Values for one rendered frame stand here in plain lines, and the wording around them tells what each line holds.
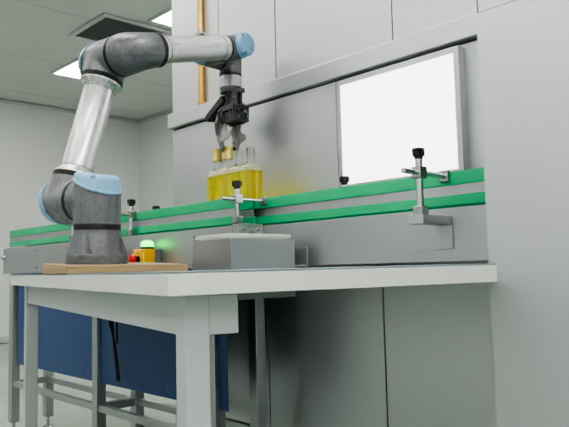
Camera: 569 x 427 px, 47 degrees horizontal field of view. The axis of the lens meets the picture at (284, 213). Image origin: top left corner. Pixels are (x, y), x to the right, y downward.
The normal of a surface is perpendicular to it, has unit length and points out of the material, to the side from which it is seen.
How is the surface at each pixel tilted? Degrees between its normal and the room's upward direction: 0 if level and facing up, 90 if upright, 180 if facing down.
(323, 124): 90
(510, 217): 90
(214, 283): 90
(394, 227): 90
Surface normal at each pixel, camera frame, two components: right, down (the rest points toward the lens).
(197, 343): 0.50, -0.08
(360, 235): -0.73, -0.04
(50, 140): 0.69, -0.07
